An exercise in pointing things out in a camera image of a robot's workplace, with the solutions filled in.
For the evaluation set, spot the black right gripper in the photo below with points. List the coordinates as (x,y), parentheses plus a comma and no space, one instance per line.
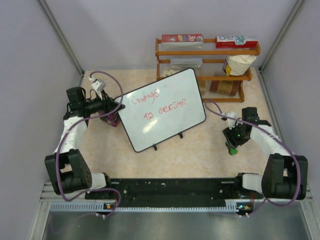
(233,142)

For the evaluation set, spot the beige cleaning cloth pack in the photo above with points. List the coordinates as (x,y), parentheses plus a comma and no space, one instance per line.
(202,84)

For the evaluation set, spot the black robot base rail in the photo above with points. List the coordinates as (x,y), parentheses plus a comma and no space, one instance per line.
(216,188)

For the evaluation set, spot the green bone-shaped whiteboard eraser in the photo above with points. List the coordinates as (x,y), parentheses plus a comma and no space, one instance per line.
(231,151)

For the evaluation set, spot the red white toothpaste box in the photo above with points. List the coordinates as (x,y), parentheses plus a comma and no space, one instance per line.
(235,42)

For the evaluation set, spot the orange wooden shelf rack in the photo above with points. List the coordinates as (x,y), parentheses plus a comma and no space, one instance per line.
(212,68)

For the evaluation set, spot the black-framed whiteboard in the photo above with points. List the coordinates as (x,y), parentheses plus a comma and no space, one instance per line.
(162,109)

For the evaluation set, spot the purple snack package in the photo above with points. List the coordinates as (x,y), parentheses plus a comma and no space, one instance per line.
(112,120)

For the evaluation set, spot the clear plastic box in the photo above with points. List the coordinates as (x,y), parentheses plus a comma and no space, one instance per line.
(186,62)

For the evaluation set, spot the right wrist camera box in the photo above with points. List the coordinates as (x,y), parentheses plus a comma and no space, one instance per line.
(231,118)

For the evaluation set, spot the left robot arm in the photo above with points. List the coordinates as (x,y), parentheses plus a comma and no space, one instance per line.
(66,167)

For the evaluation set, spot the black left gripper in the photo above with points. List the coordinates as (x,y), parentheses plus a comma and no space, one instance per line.
(108,105)

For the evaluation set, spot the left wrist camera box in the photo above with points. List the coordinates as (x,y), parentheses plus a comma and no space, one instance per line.
(97,84)

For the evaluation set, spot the white paper bag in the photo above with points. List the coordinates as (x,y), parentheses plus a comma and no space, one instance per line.
(237,65)

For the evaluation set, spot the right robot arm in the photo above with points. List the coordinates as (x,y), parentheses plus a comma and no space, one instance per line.
(285,174)

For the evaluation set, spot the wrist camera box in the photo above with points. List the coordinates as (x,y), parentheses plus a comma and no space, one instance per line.
(97,84)
(231,118)

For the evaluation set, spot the red foil wrap box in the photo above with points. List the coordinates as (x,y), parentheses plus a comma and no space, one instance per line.
(182,38)

